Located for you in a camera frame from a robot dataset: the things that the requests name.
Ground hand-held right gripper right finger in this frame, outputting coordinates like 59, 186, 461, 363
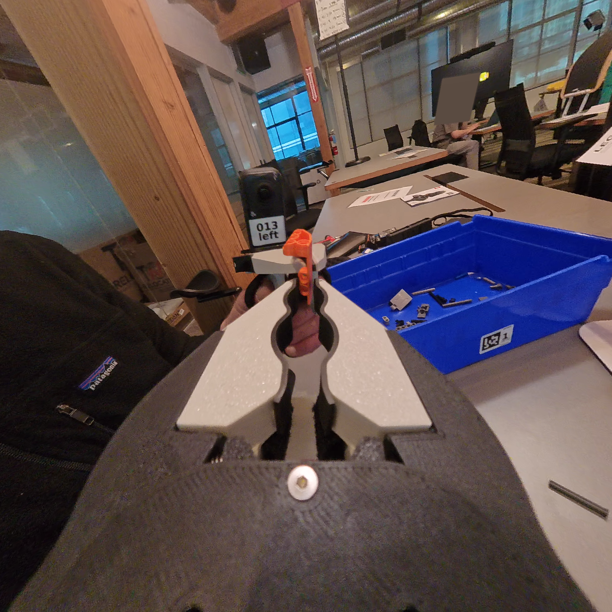
317, 279, 434, 458

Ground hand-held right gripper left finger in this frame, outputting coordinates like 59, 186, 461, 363
175, 279, 298, 457

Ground orange brick connector piece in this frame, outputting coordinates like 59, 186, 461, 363
282, 229, 317, 308

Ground person's left hand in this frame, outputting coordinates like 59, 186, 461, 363
220, 281, 322, 358

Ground black office chair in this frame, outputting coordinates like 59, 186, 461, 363
492, 83, 576, 186
280, 158, 334, 222

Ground black chair armrest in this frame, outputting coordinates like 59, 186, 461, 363
169, 269, 243, 303

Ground grid window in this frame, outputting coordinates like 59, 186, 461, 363
259, 90, 320, 162

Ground white paper with red print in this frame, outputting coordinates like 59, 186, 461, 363
347, 185, 414, 209

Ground black electronic device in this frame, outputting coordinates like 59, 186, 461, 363
367, 216, 434, 250

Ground small loose brick parts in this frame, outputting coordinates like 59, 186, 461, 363
382, 272, 517, 332

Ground wood-edged grey desk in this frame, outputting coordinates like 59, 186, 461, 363
324, 145, 451, 196

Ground black stand with round base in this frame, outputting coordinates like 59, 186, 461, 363
334, 33, 372, 169

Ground printed leaflet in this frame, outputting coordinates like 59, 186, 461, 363
401, 186, 461, 207

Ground blue plastic bin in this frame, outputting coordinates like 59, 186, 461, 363
326, 214, 612, 375

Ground cardboard box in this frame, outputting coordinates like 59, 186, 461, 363
78, 229, 174, 303

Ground white paper notice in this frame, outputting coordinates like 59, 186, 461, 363
315, 0, 351, 42

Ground dark grey brick axle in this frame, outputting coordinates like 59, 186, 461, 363
548, 479, 609, 520

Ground wood-backed white chair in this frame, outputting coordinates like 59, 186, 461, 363
558, 33, 612, 121

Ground black cable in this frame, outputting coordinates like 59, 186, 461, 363
432, 207, 494, 229

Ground black wall speaker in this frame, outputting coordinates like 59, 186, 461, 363
233, 35, 272, 76

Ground black wall monitor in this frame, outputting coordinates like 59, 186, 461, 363
430, 40, 515, 119

